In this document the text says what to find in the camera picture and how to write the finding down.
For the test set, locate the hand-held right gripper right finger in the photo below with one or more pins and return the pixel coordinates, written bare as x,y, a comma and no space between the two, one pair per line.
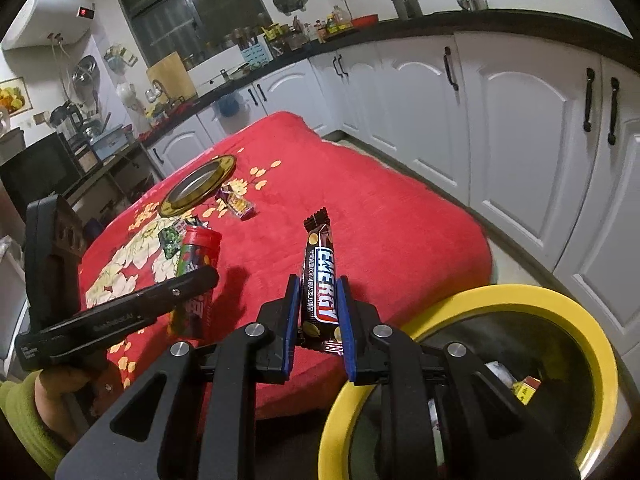
345,330

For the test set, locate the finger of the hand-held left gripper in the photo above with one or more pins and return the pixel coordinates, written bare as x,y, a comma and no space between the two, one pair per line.
185,290

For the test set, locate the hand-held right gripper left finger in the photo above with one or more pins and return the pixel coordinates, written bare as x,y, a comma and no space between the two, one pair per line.
291,320

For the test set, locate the dark chocolate bar wrapper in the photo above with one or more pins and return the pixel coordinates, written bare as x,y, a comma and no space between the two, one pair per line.
320,280

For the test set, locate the yellow trash bin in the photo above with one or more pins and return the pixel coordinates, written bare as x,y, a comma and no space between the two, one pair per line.
500,295

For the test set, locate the person's left forearm green sleeve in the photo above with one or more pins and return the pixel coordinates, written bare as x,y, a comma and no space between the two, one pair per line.
25,420

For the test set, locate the person's left hand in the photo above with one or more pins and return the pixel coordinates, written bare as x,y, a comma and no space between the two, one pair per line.
55,390

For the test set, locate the green snack wrapper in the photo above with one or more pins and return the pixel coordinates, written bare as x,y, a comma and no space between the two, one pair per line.
170,237

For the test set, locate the black microwave oven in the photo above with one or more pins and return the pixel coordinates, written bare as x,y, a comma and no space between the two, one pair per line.
35,175

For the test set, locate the small purple candy wrapper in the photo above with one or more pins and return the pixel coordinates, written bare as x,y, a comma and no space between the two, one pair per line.
237,203

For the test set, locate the red floral blanket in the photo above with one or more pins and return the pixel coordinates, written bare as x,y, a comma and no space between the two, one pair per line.
400,240

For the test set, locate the gold-rimmed metal plate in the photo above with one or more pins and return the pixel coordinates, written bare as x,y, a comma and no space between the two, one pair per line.
197,185

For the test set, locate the light blue box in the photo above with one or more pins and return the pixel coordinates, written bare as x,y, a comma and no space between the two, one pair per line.
110,144

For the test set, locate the black blender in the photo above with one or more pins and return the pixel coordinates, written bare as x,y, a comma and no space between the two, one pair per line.
67,122

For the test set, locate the white thermos jug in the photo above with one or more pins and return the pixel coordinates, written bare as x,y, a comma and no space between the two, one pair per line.
126,96

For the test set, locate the yellow red snack packet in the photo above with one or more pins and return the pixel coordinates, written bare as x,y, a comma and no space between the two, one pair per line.
526,390

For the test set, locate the hanging metal pan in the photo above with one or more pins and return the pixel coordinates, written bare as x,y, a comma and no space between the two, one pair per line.
85,75

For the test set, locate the metal sink faucet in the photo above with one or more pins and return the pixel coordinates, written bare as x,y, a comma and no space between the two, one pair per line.
157,91

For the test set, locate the wooden cutting board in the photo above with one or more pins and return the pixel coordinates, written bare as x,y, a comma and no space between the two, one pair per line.
171,75

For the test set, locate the white kitchen cabinets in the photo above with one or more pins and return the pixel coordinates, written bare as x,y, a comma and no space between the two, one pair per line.
525,160

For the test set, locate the white water heater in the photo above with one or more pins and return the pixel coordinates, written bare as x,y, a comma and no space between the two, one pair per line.
45,17

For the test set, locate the dark kitchen window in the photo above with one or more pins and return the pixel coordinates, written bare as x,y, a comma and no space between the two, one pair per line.
190,10

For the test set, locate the group of seasoning bottles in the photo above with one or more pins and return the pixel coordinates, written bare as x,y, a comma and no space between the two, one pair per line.
335,22

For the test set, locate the red bowl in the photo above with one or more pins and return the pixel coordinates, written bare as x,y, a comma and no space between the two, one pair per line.
365,20

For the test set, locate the metal canister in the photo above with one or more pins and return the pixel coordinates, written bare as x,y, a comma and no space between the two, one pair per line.
405,6

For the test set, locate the black kitchen countertop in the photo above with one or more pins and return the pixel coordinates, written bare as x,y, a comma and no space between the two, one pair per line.
500,17

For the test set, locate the fruit wall picture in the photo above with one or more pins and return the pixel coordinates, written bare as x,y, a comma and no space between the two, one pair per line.
11,96

